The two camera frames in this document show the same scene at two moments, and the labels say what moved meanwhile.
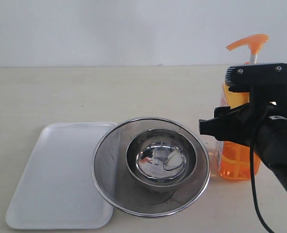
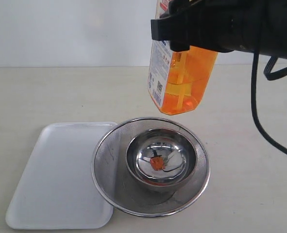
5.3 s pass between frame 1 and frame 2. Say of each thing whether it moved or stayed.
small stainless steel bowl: stayed
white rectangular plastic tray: stayed
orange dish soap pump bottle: moved
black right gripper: moved
